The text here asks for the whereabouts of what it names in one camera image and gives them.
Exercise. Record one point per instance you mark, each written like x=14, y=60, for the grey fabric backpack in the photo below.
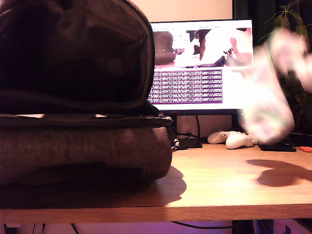
x=85, y=146

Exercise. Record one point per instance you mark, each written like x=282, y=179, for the white patterned sock pair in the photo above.
x=265, y=104

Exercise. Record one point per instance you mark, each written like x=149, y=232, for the black monitor stand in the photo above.
x=174, y=124

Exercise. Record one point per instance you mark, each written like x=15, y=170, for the white handheld controller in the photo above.
x=237, y=142

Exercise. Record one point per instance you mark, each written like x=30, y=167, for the black wallet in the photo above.
x=278, y=147

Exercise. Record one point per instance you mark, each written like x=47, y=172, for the black table leg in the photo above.
x=242, y=228

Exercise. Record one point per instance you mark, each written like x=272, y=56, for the green leafy potted plant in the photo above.
x=302, y=104

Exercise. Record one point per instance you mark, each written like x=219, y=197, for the orange small object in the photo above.
x=306, y=149

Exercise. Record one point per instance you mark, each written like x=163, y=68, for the monitor with camera views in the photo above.
x=195, y=48

